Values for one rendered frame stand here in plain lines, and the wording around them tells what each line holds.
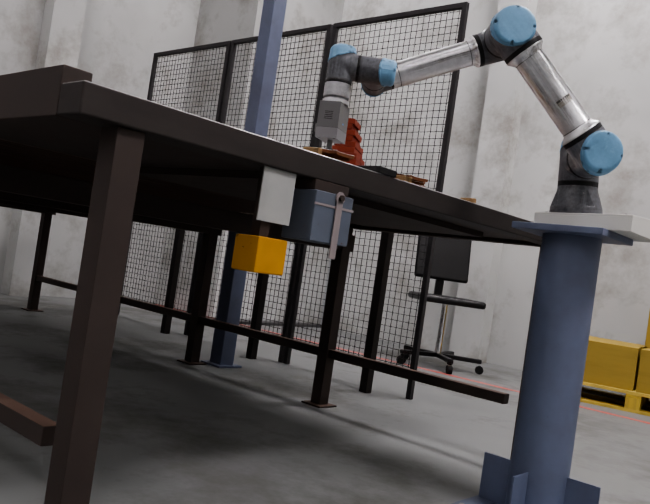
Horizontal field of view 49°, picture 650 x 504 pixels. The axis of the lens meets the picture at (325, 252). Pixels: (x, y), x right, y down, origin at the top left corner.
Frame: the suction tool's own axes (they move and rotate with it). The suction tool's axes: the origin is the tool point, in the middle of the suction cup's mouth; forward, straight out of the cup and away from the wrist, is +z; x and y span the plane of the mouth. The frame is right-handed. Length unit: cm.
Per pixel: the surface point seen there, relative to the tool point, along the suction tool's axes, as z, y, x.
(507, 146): -98, -461, 0
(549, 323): 38, -28, 65
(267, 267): 33, 45, 6
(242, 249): 30, 47, 0
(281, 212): 20.0, 40.3, 5.6
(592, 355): 65, -329, 89
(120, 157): 16, 79, -11
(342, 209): 16.5, 25.6, 15.0
